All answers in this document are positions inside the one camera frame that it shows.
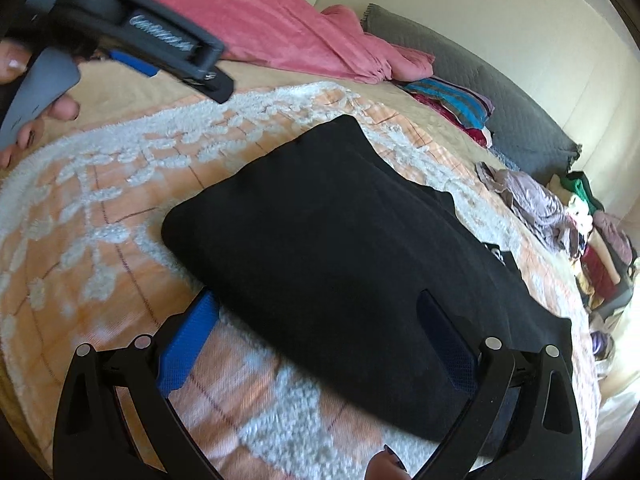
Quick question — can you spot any black garment with orange trim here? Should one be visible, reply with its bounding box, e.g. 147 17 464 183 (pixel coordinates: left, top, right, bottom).
161 114 573 445

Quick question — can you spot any pile of mixed clothes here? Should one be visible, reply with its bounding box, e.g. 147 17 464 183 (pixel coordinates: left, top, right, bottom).
560 171 639 313

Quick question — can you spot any person's right hand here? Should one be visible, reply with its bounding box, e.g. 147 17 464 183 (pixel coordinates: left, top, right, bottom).
365 444 412 480

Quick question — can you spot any pink blanket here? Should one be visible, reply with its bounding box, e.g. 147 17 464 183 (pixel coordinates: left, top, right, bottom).
115 0 436 85

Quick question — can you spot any orange and white patterned blanket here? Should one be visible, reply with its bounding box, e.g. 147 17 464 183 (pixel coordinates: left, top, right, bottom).
0 55 603 480

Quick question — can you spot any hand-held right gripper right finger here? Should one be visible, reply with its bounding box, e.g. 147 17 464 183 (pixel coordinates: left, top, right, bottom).
416 290 583 480

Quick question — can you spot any dark red cloth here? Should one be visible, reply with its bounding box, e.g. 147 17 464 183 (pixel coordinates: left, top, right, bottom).
450 124 494 149

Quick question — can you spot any lilac crumpled cloth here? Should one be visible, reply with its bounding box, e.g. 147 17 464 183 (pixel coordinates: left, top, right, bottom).
475 161 585 257

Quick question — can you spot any person's left hand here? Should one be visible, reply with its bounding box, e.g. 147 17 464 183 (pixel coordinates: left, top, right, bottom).
0 41 82 172

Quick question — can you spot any grey quilted headboard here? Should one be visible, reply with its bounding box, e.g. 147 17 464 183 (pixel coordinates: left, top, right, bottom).
360 4 583 177

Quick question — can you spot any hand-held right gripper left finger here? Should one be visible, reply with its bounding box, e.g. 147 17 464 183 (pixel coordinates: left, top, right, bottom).
52 290 223 480

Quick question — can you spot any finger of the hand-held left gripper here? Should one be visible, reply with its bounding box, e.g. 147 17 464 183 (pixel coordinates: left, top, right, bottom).
106 50 162 79
181 64 235 105

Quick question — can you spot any striped blue and brown cloth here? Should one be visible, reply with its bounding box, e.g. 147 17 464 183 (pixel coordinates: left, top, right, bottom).
402 77 496 133

